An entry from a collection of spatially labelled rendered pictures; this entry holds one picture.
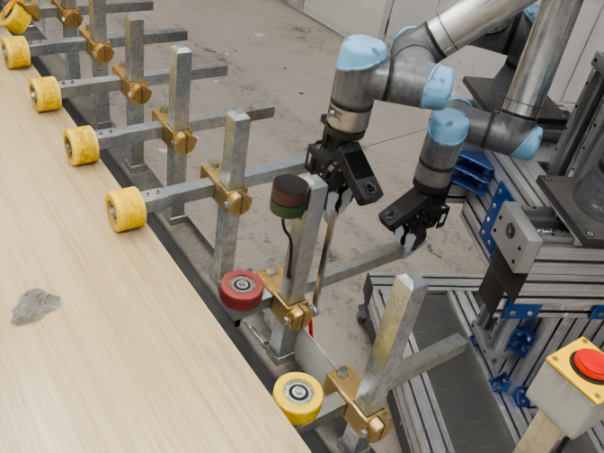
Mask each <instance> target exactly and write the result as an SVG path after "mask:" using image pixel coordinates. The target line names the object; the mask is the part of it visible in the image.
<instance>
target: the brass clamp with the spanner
mask: <svg viewBox="0 0 604 453"><path fill-rule="evenodd" d="M273 267H274V268H276V269H275V271H276V275H275V276H268V275H267V274H266V273H265V272H266V270H267V269H265V270H262V271H257V272H256V275H257V276H259V277H260V278H261V280H262V282H263V286H264V287H265V288H266V289H267V290H268V291H269V292H270V293H271V295H272V301H271V307H269V309H270V311H272V313H273V314H274V315H275V316H276V317H277V319H278V320H279V321H280V323H281V324H282V325H283V326H284V327H286V326H289V327H290V328H291V329H292V330H293V331H299V330H302V329H303V328H305V327H306V326H307V325H308V324H309V323H310V322H311V320H312V317H313V313H312V312H311V311H310V310H309V308H308V300H307V299H306V298H304V300H302V301H299V302H297V303H295V304H292V305H290V306H289V305H288V304H287V303H286V301H285V300H284V299H283V298H282V297H281V296H280V284H281V279H282V274H283V271H282V270H281V269H280V268H279V266H278V265H276V266H273Z"/></svg>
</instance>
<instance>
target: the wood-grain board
mask: <svg viewBox="0 0 604 453"><path fill-rule="evenodd" d="M11 36H12V34H11V33H10V32H9V31H8V30H7V29H6V28H5V27H4V26H2V25H1V24H0V453H312V452H311V451H310V449H309V448H308V446H307V445H306V443H305V442H304V441H303V440H302V439H301V437H300V436H299V435H298V433H297V431H296V430H295V429H294V427H293V426H292V424H291V423H290V422H289V420H288V418H287V417H286V416H285V414H284V413H283V412H282V411H281V409H280V408H279V407H278V405H277V404H276V402H275V401H274V400H273V398H272V397H271V395H270V394H269V392H268V391H267V389H266V388H265V387H264V385H263V384H262V382H261V381H260V379H259V378H258V377H257V376H256V375H255V373H254V372H253V370H252V369H251V367H250V366H249V365H248V363H247V362H246V360H245V359H244V357H243V356H242V355H241V353H240V352H239V350H238V349H237V348H236V347H235V345H234V344H233V343H232V341H231V340H230V338H229V337H228V336H227V334H226V332H225V331H224V330H223V328H222V327H221V326H220V324H219V323H218V321H217V320H216V318H215V317H214V316H213V315H212V314H211V312H210V311H209V309H208V308H207V306H206V305H205V303H204V302H203V301H202V299H201V298H200V296H199V295H198V293H197V292H196V291H195V289H194V288H193V286H192V285H191V284H190V282H189V281H188V280H187V279H186V277H185V276H184V274H183V273H182V271H181V270H180V269H179V267H178V266H177V264H176V263H175V262H174V260H173V258H172V257H171V256H170V254H169V253H168V252H167V251H166V250H165V248H164V246H163V245H162V244H161V242H160V241H159V240H158V238H157V237H156V235H155V234H154V232H153V231H152V229H151V228H150V227H149V225H148V224H147V222H146V223H145V224H144V225H143V226H139V227H135V228H132V229H129V230H125V231H121V232H117V231H115V230H114V229H113V227H112V226H111V222H110V220H109V218H108V215H107V211H106V207H105V195H106V193H107V192H108V191H116V190H119V189H121V187H120V185H119V184H118V183H117V181H116V180H115V178H114V177H113V176H112V174H111V172H110V171H109V170H108V168H107V167H106V165H105V164H104V163H103V161H102V160H101V158H100V157H99V159H98V161H96V162H91V163H86V164H78V165H72V164H70V162H69V160H68V158H67V154H66V151H65V148H64V143H63V131H64V129H71V128H76V127H77V126H76V124H75V123H74V121H73V120H72V119H71V117H70V116H69V114H68V113H67V111H66V110H65V108H64V107H63V106H61V108H60V109H58V110H53V111H41V112H37V111H36V110H35V109H34V107H33V104H32V101H31V96H30V91H29V80H30V79H31V78H38V77H41V75H40V74H39V72H38V71H37V69H36V68H35V67H34V65H33V64H32V63H31V64H30V65H29V66H28V67H15V68H8V67H7V66H6V64H5V62H4V58H3V54H2V50H1V38H3V37H11ZM32 288H39V289H45V292H46V293H45V294H48V293H49V294H50V295H55V296H56V295H58V296H61V299H60V300H61V302H62V307H60V308H58V309H57V310H55V311H50V312H48V313H46V314H44V315H43V316H42V318H41V319H40V320H38V321H36V322H34V321H33V322H29V323H28V322H27V324H26V323H25V324H20V325H17V324H16V322H15V321H14V320H11V319H12V318H13V313H12V310H13V309H14V308H15V307H16V306H18V304H19V302H18V301H17V299H18V298H19V297H20V296H21V295H22V294H23V293H24V292H25V291H28V290H30V289H32Z"/></svg>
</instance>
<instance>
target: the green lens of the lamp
mask: <svg viewBox="0 0 604 453"><path fill-rule="evenodd" d="M270 210H271V212H272V213H273V214H274V215H276V216H277V217H280V218H285V219H295V218H300V217H302V216H303V215H304V213H305V210H306V203H305V204H303V205H302V206H300V207H297V208H287V207H283V206H281V205H280V204H278V203H276V202H275V201H274V200H273V198H272V196H271V200H270Z"/></svg>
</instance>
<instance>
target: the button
mask: <svg viewBox="0 0 604 453"><path fill-rule="evenodd" d="M574 362H575V365H576V366H577V368H578V369H579V370H580V372H582V373H583V374H584V375H586V376H587V377H589V378H593V379H597V380H604V354H602V353H601V352H599V351H596V350H593V349H588V348H584V349H580V350H578V351H577V352H576V354H575V356H574Z"/></svg>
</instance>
